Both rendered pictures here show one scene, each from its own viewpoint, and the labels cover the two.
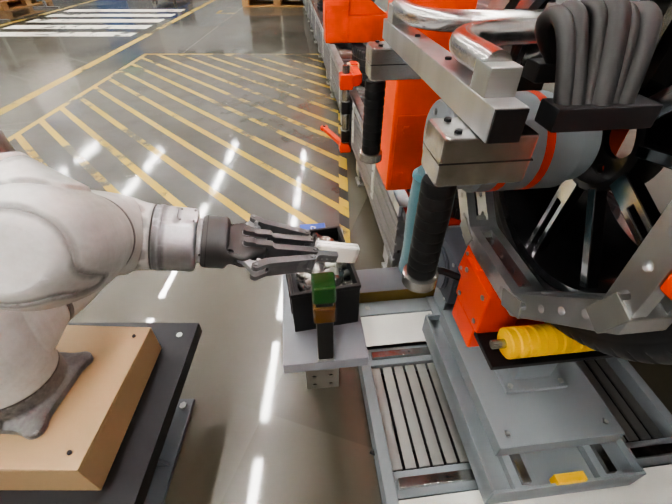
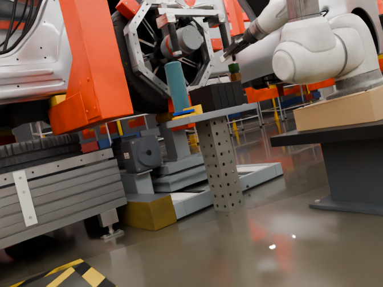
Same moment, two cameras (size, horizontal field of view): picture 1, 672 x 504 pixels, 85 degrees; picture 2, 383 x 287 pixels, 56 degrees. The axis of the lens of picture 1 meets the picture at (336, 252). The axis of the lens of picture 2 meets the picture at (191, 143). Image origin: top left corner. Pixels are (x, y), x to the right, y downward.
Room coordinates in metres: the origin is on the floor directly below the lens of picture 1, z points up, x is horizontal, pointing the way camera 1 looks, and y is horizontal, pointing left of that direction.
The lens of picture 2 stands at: (1.61, 1.39, 0.42)
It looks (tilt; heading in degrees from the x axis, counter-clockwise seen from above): 3 degrees down; 238
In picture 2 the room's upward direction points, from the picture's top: 13 degrees counter-clockwise
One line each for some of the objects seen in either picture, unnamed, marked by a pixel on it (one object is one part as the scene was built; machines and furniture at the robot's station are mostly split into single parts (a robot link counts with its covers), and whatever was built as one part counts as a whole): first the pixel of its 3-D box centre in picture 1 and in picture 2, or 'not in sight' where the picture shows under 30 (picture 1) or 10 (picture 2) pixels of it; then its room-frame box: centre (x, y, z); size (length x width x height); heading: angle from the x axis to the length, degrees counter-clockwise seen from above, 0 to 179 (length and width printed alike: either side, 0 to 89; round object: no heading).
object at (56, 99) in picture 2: not in sight; (64, 100); (1.07, -0.72, 0.71); 0.14 x 0.14 x 0.05; 6
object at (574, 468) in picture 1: (512, 387); (185, 173); (0.53, -0.49, 0.13); 0.50 x 0.36 x 0.10; 6
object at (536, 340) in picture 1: (566, 337); not in sight; (0.42, -0.43, 0.51); 0.29 x 0.06 x 0.06; 96
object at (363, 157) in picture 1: (372, 119); (174, 39); (0.67, -0.07, 0.83); 0.04 x 0.04 x 0.16
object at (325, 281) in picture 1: (323, 288); (233, 67); (0.42, 0.02, 0.64); 0.04 x 0.04 x 0.04; 6
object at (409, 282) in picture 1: (428, 232); (224, 37); (0.33, -0.11, 0.83); 0.04 x 0.04 x 0.16
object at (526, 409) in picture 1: (533, 341); (176, 143); (0.55, -0.49, 0.32); 0.40 x 0.30 x 0.28; 6
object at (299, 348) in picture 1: (318, 287); (214, 114); (0.62, 0.04, 0.44); 0.43 x 0.17 x 0.03; 6
